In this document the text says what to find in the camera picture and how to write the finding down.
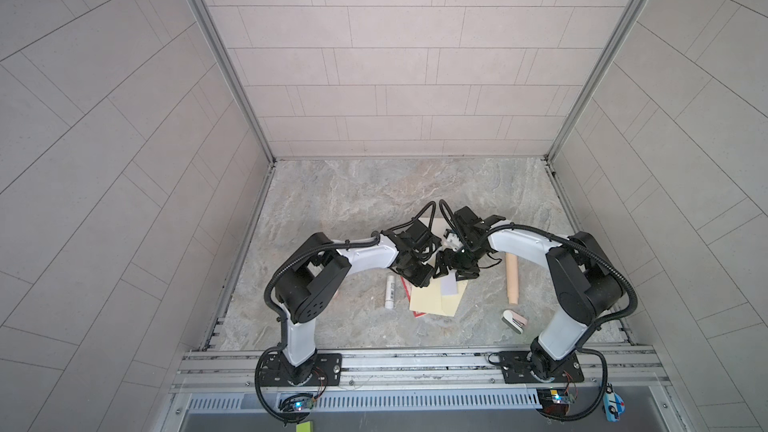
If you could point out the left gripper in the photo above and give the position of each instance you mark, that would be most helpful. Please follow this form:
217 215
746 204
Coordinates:
427 271

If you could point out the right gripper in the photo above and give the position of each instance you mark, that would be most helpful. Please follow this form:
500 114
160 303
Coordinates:
447 253

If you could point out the white letter paper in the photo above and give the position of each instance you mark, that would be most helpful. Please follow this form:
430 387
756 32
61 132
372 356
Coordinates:
449 285

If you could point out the yellow envelope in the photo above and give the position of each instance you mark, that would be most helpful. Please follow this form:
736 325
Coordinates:
429 300

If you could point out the white glue stick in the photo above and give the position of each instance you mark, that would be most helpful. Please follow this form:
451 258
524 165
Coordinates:
390 292

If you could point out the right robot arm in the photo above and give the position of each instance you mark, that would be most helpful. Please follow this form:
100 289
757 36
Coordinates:
590 291

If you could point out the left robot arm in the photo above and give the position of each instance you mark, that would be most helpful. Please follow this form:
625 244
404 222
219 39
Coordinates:
304 285

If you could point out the cream white envelope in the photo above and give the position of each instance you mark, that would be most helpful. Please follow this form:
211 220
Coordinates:
440 230

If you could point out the red bordered card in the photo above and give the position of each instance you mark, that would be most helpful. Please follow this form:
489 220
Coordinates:
408 292

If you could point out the beige toy microphone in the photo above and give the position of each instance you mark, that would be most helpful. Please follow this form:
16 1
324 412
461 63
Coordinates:
512 278

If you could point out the pink white tape dispenser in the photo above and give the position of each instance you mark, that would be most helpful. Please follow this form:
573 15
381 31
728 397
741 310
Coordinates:
514 320

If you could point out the right circuit board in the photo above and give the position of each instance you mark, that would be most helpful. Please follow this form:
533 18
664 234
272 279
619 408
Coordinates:
555 402

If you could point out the circuit board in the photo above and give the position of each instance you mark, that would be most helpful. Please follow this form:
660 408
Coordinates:
555 402
298 403

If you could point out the left circuit board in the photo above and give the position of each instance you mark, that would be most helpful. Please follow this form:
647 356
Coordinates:
298 403

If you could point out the blue toy car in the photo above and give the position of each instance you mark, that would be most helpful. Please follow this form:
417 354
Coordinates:
613 405

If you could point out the green sticky note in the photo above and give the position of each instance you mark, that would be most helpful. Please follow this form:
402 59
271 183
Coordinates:
304 427

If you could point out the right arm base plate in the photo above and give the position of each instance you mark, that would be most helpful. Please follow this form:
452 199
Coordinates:
526 367

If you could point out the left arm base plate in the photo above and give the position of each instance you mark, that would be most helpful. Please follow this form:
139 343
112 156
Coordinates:
322 369

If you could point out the aluminium rail frame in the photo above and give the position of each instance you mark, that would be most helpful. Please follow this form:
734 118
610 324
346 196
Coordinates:
484 378

